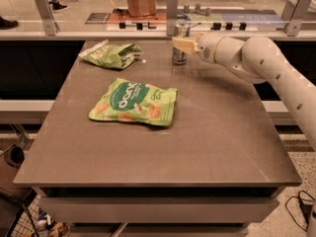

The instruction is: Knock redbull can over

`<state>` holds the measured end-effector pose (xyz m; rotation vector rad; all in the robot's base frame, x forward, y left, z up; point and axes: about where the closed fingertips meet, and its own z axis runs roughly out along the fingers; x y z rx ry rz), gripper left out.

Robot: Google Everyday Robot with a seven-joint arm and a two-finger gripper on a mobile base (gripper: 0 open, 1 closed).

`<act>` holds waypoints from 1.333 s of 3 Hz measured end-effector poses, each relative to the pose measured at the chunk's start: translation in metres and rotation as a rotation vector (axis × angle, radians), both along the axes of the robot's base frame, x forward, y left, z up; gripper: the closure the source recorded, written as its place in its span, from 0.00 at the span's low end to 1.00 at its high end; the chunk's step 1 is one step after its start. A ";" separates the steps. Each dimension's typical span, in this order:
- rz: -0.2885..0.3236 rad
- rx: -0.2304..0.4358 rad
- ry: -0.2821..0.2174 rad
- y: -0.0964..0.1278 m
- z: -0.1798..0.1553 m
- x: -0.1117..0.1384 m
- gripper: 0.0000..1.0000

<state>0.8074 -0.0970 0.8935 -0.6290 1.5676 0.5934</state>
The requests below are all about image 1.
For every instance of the green snack bag front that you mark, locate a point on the green snack bag front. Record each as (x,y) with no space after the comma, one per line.
(129,101)

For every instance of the grey metal bracket middle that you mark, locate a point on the grey metal bracket middle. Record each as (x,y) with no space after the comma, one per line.
(172,10)

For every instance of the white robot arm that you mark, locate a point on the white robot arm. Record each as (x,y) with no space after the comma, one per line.
(258,60)

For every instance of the black wire cart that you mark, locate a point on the black wire cart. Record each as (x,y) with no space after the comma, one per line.
(16,219)

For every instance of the crumpled green chip bag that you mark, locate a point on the crumpled green chip bag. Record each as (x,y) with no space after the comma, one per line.
(109,55)

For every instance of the grey metal bracket left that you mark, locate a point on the grey metal bracket left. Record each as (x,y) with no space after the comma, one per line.
(49,24)

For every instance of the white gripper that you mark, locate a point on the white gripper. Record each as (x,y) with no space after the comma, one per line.
(206,47)

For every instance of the black power adapter with cable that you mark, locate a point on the black power adapter with cable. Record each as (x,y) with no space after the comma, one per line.
(306,202)

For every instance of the grey metal bracket right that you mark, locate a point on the grey metal bracket right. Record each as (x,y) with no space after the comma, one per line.
(296,18)

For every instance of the silver blue redbull can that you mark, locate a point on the silver blue redbull can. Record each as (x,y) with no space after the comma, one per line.
(182,30)

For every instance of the grey metal bracket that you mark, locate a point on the grey metal bracket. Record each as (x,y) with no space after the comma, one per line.
(296,18)
(49,24)
(172,10)

